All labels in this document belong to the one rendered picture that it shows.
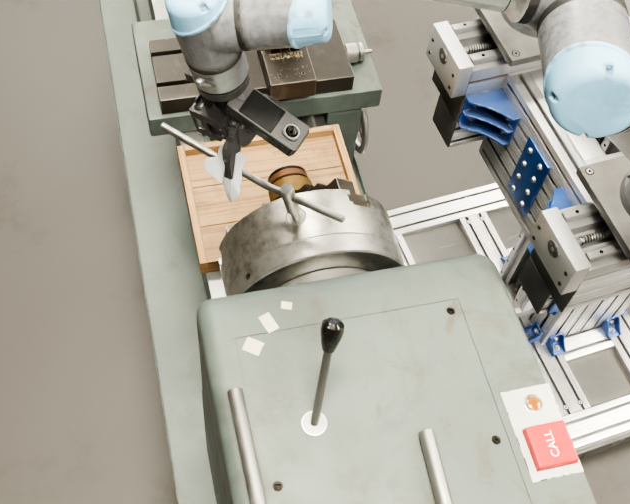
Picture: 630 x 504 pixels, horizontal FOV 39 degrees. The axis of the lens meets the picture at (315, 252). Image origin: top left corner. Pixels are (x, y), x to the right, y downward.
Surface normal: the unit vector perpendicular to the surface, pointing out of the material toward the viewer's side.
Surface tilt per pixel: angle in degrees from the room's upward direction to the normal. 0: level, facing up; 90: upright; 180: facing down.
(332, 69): 0
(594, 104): 85
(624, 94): 85
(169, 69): 0
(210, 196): 0
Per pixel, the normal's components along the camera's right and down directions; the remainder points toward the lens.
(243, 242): -0.69, -0.22
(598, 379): 0.07, -0.52
